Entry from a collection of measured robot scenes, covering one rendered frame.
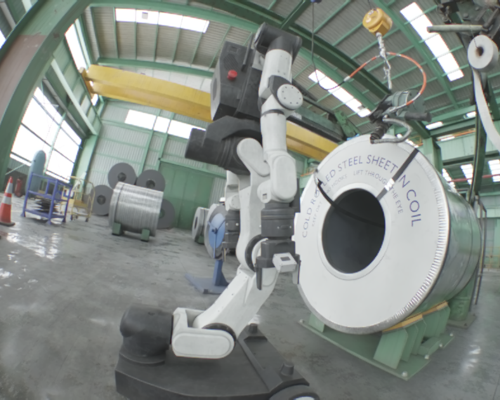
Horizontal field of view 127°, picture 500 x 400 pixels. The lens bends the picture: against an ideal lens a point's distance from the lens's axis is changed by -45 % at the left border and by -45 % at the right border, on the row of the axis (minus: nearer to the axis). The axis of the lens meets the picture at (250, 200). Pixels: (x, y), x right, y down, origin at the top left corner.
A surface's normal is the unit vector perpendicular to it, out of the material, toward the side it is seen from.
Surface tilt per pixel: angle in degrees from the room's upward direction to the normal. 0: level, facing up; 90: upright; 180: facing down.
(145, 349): 90
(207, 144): 113
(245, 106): 123
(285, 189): 90
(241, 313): 90
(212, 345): 90
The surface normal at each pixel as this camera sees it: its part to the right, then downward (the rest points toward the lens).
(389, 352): -0.90, -0.21
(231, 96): 0.21, 0.33
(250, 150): 0.32, -0.09
